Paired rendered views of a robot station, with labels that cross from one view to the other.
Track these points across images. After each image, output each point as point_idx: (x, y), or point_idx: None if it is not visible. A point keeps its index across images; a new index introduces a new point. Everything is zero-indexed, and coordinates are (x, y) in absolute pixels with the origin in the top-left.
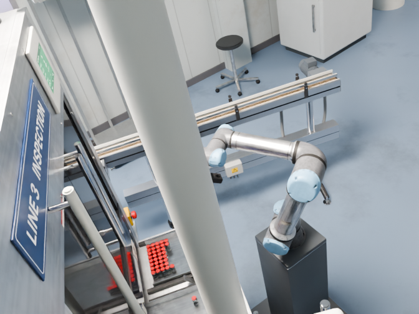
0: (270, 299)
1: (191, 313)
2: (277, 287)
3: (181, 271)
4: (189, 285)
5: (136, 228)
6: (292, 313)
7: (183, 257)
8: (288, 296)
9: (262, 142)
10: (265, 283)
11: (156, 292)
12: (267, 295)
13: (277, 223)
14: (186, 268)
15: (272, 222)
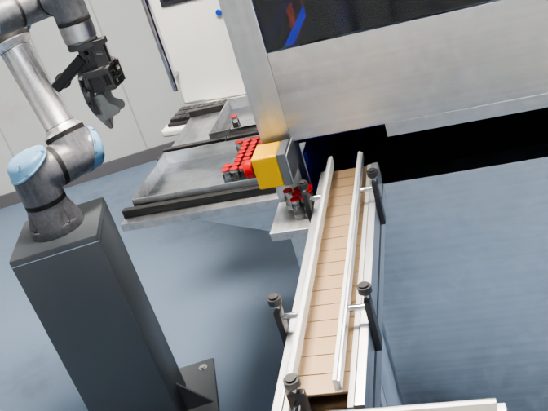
0: (166, 381)
1: (251, 122)
2: (139, 299)
3: (233, 156)
4: (232, 136)
5: (274, 218)
6: (152, 307)
7: (218, 171)
8: (136, 275)
9: None
10: (149, 346)
11: None
12: (165, 382)
13: (64, 104)
14: (224, 159)
15: (66, 125)
